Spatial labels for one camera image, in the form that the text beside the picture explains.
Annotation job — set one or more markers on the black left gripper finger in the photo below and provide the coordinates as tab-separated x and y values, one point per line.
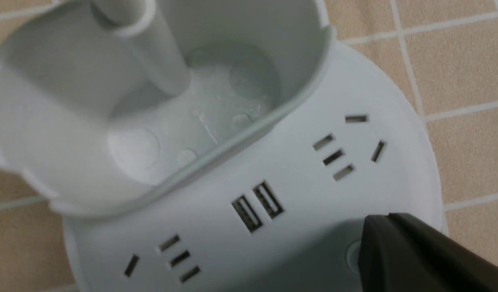
401	253

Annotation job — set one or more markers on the white desk lamp with sockets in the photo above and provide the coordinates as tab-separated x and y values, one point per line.
212	146

